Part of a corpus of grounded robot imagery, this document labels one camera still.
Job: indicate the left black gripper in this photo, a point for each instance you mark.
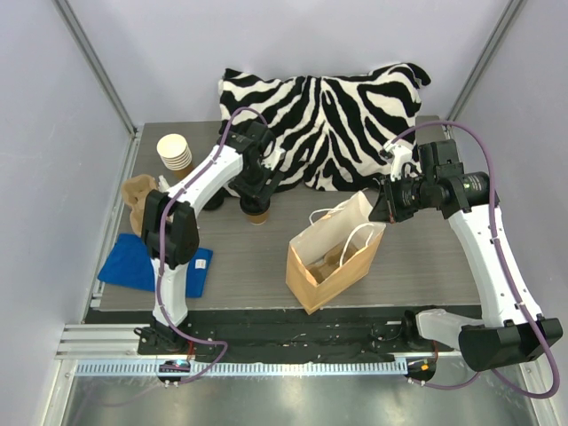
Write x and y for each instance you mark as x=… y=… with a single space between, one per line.
x=256 y=188

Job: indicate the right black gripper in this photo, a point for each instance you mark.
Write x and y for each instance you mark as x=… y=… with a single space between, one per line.
x=390 y=201

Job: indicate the black plastic cup lid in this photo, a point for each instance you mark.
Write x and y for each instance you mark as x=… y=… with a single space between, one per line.
x=253 y=207

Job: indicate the brown paper coffee cup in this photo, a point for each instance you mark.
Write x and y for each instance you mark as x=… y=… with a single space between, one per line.
x=258 y=219

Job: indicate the brown paper takeout bag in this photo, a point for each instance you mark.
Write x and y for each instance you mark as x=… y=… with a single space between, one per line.
x=344 y=227

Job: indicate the single cardboard cup carrier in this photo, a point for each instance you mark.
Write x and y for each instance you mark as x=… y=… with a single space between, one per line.
x=324 y=267

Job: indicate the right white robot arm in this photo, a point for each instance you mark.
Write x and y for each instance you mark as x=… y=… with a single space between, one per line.
x=506 y=333

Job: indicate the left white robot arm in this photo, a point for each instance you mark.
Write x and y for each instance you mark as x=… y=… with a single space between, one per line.
x=170 y=234

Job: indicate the stack of black lids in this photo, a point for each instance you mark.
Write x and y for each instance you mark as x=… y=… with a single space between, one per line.
x=214 y=203

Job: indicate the stack of paper cups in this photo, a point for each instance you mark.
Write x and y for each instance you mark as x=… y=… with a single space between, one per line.
x=175 y=155

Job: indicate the white paper straws bundle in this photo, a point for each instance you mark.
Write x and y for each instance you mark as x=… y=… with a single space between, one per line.
x=163 y=184

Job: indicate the zebra print pillow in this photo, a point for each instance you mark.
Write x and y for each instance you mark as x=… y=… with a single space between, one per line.
x=331 y=127

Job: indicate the blue folded cloth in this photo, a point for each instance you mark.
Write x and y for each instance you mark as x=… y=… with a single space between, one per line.
x=129 y=265

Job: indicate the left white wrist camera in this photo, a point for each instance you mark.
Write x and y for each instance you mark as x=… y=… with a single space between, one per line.
x=272 y=161

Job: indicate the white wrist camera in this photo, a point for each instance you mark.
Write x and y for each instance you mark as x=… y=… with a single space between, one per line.
x=272 y=161
x=400 y=159

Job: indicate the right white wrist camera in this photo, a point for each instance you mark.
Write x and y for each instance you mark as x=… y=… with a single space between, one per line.
x=400 y=159

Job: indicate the white slotted cable duct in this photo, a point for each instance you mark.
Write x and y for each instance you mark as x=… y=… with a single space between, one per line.
x=161 y=367

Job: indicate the aluminium frame rail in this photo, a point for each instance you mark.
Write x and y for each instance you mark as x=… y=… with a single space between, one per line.
x=97 y=341

